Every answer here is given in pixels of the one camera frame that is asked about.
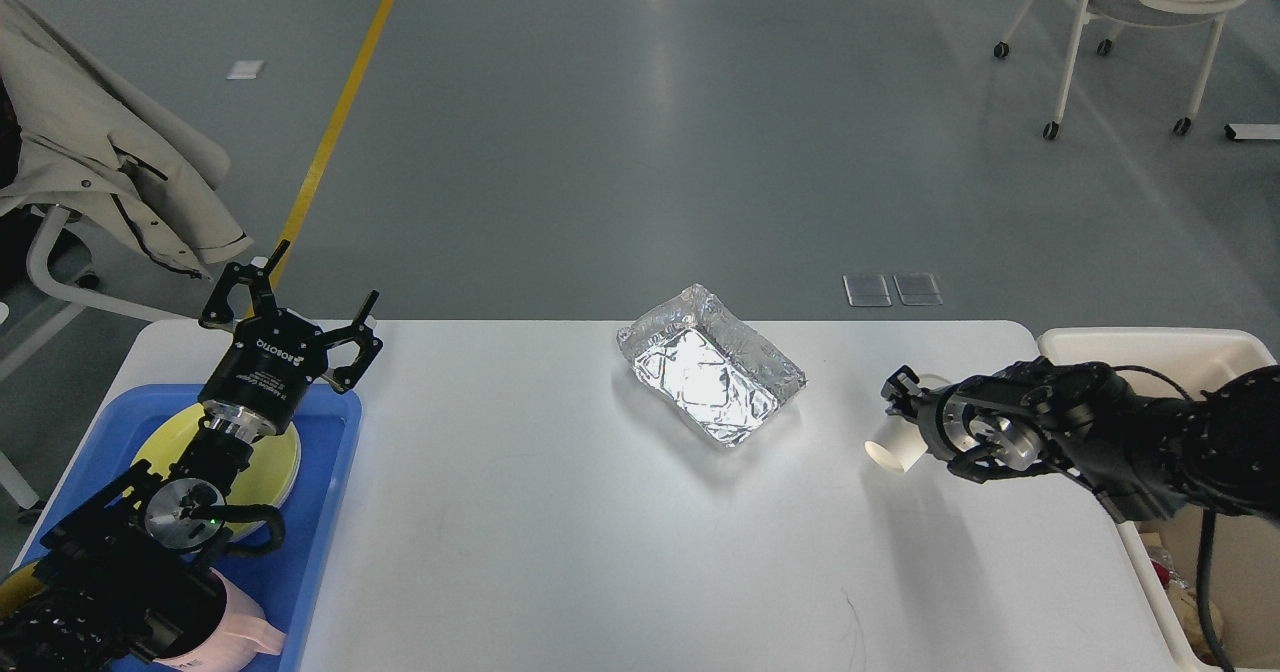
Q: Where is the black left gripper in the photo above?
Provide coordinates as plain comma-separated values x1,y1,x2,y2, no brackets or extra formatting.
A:
197,241,384,436

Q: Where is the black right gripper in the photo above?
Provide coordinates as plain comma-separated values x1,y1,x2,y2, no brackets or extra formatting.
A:
881,366,977,462

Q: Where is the white paper cup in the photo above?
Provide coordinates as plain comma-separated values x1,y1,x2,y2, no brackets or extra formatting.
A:
864,381,929,475

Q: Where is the yellow plastic plate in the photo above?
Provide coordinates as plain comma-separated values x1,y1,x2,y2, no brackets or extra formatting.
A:
132,404,289,506

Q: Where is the aluminium foil tray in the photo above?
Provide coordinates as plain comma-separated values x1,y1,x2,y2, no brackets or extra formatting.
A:
614,283,806,448
1146,545,1193,590

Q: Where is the pink mug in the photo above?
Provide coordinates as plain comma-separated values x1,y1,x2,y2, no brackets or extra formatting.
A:
154,570,287,671

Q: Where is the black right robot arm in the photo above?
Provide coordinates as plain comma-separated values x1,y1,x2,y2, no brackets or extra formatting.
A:
881,357,1279,671

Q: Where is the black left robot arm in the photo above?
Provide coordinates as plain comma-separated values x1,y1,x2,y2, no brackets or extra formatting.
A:
3,242,381,671

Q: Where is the pale green plate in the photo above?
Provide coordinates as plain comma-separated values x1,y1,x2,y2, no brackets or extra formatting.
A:
273,426,302,508

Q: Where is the blue plastic tray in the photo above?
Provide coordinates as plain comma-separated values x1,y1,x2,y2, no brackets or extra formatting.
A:
14,384,362,671

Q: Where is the beige jacket on chair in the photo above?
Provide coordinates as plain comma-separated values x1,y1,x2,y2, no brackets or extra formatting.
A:
1,0,252,276

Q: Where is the teal yellow mug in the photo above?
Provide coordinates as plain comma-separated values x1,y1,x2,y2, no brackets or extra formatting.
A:
0,561,45,621

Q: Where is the beige plastic bin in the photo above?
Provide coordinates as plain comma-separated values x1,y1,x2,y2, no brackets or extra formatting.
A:
1038,326,1279,671

